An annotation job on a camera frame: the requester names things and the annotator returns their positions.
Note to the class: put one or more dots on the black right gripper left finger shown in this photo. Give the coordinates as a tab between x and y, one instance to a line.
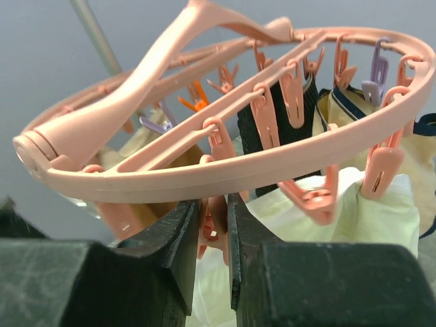
146	280

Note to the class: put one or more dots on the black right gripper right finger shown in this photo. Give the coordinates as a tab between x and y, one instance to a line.
275	283

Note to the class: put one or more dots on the pale green white underwear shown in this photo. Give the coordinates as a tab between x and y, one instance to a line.
392	219

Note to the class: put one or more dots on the pink round clip hanger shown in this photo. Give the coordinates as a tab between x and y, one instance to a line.
57	146

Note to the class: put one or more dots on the black hanging garment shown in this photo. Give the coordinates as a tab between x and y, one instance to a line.
250	138

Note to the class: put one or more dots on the brown hanging garment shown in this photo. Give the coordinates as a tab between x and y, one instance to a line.
138	184

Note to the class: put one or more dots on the silver white clothes rack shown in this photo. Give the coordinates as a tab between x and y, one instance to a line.
96	35

